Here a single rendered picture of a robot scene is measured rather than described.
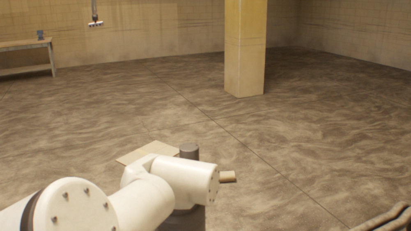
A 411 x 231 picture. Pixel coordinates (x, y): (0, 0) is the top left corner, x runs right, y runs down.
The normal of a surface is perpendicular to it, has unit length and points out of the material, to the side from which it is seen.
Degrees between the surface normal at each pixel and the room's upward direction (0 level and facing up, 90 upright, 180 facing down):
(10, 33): 90
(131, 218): 50
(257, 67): 90
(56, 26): 90
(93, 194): 59
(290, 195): 0
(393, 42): 90
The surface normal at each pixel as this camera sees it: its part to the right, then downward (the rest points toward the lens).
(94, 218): 0.83, -0.43
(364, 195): -0.01, -0.93
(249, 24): 0.41, 0.33
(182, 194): -0.33, 0.35
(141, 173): 0.06, -0.98
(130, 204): 0.58, -0.80
